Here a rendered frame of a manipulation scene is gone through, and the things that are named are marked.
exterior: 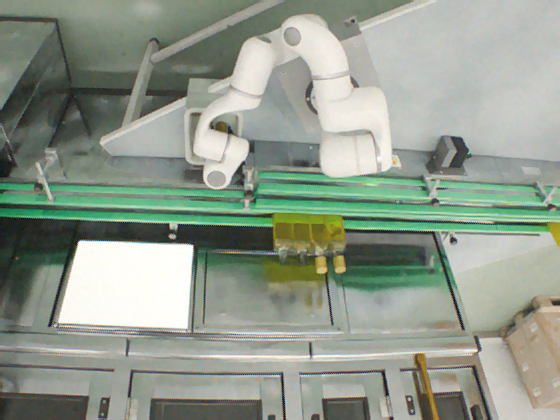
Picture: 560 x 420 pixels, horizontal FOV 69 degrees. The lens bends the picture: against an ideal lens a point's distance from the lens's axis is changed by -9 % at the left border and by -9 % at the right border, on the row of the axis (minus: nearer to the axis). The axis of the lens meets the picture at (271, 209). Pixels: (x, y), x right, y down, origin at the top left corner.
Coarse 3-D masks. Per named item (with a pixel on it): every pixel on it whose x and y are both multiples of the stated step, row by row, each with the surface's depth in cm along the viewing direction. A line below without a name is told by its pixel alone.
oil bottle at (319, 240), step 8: (312, 216) 146; (320, 216) 147; (312, 224) 144; (320, 224) 145; (312, 232) 142; (320, 232) 142; (312, 240) 140; (320, 240) 140; (312, 248) 140; (320, 248) 140
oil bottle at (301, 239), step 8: (296, 216) 146; (304, 216) 146; (296, 224) 143; (304, 224) 144; (296, 232) 141; (304, 232) 142; (296, 240) 139; (304, 240) 140; (296, 248) 139; (304, 248) 139
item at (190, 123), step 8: (200, 112) 128; (232, 112) 129; (184, 120) 130; (192, 120) 138; (216, 120) 139; (224, 120) 140; (232, 120) 140; (240, 120) 131; (184, 128) 132; (192, 128) 141; (232, 128) 142; (240, 128) 133; (192, 136) 143; (240, 136) 136; (192, 152) 145; (192, 160) 143; (200, 160) 144
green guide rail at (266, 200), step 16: (256, 192) 146; (304, 208) 144; (320, 208) 144; (336, 208) 145; (352, 208) 146; (368, 208) 146; (384, 208) 147; (400, 208) 148; (416, 208) 149; (432, 208) 150; (448, 208) 150; (464, 208) 151; (480, 208) 152; (496, 208) 153; (512, 208) 155; (528, 208) 156; (544, 208) 157
